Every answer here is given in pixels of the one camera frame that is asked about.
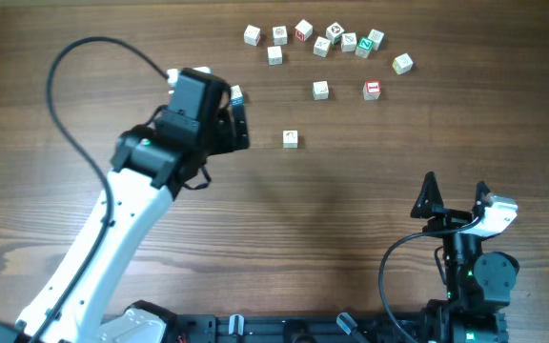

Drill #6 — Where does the wooden block with drawing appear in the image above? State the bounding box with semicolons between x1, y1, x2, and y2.
282;131;299;149

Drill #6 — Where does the wooden block yellow side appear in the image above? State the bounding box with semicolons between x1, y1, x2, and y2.
392;53;414;75

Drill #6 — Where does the right black cable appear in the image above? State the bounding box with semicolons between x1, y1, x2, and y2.
377;216;483;343

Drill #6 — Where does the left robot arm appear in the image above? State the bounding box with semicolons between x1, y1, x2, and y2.
0;68;249;342

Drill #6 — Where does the wooden block dark picture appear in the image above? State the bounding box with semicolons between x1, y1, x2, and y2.
326;22;345;45

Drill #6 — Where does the wooden block sketch top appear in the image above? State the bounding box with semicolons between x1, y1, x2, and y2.
340;32;357;52

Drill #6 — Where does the wooden block far left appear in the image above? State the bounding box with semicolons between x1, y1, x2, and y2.
243;25;261;47

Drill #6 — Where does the wooden block red letter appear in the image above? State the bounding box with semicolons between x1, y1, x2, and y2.
295;19;314;42

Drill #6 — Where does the wooden block faint drawing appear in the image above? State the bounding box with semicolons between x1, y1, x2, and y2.
313;36;332;58

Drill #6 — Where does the wooden block pale picture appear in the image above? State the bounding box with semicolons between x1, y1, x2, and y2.
313;81;329;100

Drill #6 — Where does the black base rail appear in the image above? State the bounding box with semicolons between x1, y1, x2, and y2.
159;312;509;343

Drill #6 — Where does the wooden block grid pattern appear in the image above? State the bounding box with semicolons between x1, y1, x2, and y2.
367;29;384;50

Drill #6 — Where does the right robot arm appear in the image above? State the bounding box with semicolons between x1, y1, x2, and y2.
411;171;519;343

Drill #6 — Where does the wooden block orange picture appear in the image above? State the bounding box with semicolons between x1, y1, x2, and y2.
273;26;288;46

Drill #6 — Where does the wooden block green letter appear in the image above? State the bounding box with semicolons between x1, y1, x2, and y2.
356;36;374;59

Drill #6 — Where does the wooden block red frame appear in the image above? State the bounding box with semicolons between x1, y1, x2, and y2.
363;80;381;101

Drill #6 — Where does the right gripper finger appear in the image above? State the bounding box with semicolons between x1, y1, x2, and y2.
471;181;490;214
410;171;444;219

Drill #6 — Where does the wooden block blue side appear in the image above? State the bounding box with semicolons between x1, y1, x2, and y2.
230;85;244;107

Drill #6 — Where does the plain wooden block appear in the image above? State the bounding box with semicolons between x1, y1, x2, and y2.
267;46;283;66

